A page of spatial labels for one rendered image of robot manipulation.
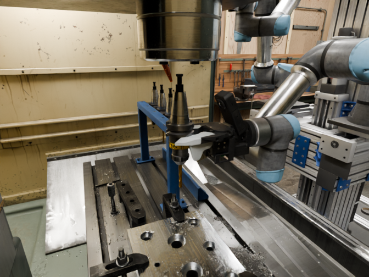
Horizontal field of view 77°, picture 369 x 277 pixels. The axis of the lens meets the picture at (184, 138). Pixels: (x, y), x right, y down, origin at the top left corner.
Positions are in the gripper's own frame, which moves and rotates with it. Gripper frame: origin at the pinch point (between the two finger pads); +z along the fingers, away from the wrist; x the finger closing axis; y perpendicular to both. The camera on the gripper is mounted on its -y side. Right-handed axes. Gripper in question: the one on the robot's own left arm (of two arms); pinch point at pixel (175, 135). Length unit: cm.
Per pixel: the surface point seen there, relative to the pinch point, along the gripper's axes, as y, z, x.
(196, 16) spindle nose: -22.9, -0.9, -7.9
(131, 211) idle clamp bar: 32.2, 8.1, 19.7
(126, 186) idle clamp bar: 32.2, 7.1, 35.7
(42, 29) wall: -27, 33, 100
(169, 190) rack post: 29.8, -6.7, 23.1
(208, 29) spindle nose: -21.0, -3.2, -7.7
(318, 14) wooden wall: -78, -363, 268
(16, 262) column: 44, 44, 25
